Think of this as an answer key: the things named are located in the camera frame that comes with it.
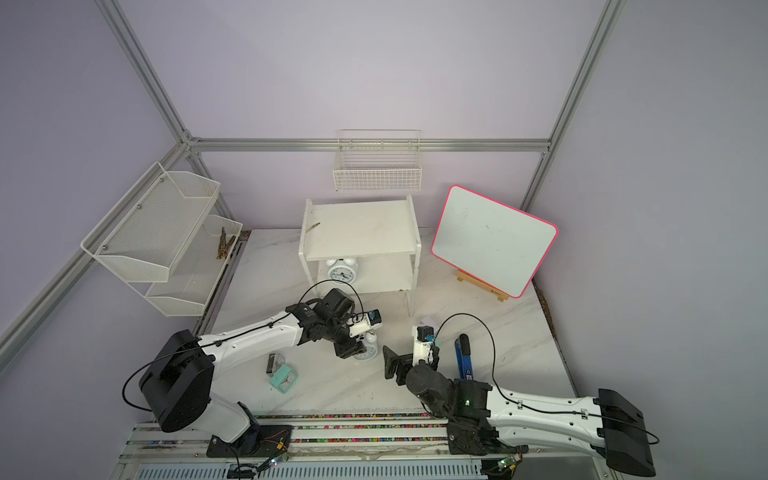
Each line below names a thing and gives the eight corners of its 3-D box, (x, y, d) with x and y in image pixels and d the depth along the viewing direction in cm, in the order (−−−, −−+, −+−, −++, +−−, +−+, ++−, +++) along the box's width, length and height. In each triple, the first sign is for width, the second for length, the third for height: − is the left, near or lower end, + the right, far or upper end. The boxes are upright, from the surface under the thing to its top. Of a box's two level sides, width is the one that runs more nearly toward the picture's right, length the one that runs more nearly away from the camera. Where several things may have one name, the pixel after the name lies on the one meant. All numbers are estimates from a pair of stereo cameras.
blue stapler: (459, 380, 85) (462, 375, 81) (453, 340, 93) (456, 333, 89) (471, 381, 85) (475, 375, 81) (465, 340, 93) (468, 333, 89)
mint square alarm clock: (275, 387, 84) (269, 381, 80) (288, 370, 87) (283, 363, 83) (286, 394, 83) (280, 388, 79) (299, 377, 86) (294, 370, 82)
